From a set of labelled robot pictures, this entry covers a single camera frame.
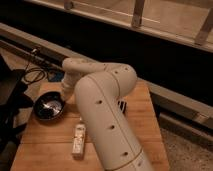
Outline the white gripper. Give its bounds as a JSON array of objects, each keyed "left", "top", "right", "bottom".
[{"left": 61, "top": 74, "right": 80, "bottom": 100}]

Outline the dark ceramic bowl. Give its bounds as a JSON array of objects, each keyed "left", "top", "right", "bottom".
[{"left": 33, "top": 91, "right": 65, "bottom": 121}]

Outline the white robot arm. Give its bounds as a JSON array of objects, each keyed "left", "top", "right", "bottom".
[{"left": 61, "top": 58, "right": 154, "bottom": 171}]

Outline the blue object on floor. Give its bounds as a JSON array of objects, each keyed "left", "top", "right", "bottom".
[{"left": 50, "top": 73, "right": 64, "bottom": 82}]

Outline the white tube bottle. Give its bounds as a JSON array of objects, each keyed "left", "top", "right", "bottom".
[{"left": 72, "top": 120, "right": 86, "bottom": 158}]

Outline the black chair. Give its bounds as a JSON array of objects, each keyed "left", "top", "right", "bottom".
[{"left": 0, "top": 54, "right": 34, "bottom": 154}]

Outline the black cable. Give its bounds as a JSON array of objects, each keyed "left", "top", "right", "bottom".
[{"left": 22, "top": 48, "right": 51, "bottom": 84}]

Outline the wooden window frame rail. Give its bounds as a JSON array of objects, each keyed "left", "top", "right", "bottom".
[{"left": 26, "top": 0, "right": 213, "bottom": 53}]

